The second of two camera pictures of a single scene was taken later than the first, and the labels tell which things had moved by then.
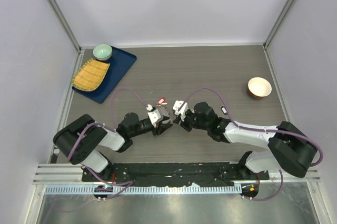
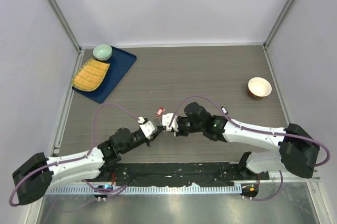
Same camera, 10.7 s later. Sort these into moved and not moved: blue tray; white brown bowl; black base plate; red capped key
Moved: red capped key
Not moved: white brown bowl; black base plate; blue tray
